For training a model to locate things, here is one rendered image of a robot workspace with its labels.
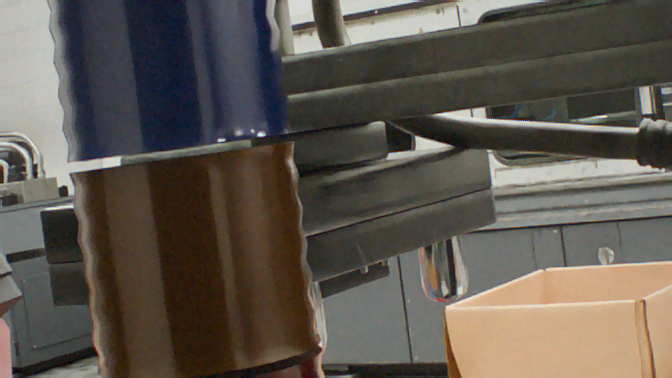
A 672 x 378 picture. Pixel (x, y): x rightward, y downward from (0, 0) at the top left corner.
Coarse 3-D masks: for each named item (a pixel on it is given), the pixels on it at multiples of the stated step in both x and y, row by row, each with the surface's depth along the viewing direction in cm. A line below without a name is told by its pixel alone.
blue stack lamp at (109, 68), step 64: (64, 0) 20; (128, 0) 20; (192, 0) 20; (256, 0) 21; (64, 64) 21; (128, 64) 20; (192, 64) 20; (256, 64) 20; (64, 128) 21; (128, 128) 20; (192, 128) 20; (256, 128) 20
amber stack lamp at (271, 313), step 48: (288, 144) 21; (96, 192) 20; (144, 192) 20; (192, 192) 20; (240, 192) 20; (288, 192) 21; (96, 240) 20; (144, 240) 20; (192, 240) 20; (240, 240) 20; (288, 240) 21; (96, 288) 21; (144, 288) 20; (192, 288) 20; (240, 288) 20; (288, 288) 21; (96, 336) 21; (144, 336) 20; (192, 336) 20; (240, 336) 20; (288, 336) 21
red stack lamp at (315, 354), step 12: (312, 348) 22; (288, 360) 21; (300, 360) 21; (312, 360) 21; (228, 372) 21; (240, 372) 21; (252, 372) 21; (264, 372) 20; (276, 372) 20; (288, 372) 21; (300, 372) 21; (312, 372) 21
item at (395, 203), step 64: (640, 0) 39; (320, 64) 44; (384, 64) 43; (448, 64) 42; (512, 64) 41; (576, 64) 40; (640, 64) 39; (320, 128) 45; (384, 128) 53; (320, 192) 45; (384, 192) 49; (448, 192) 53; (64, 256) 47; (320, 256) 44; (384, 256) 48; (448, 256) 55; (320, 320) 45
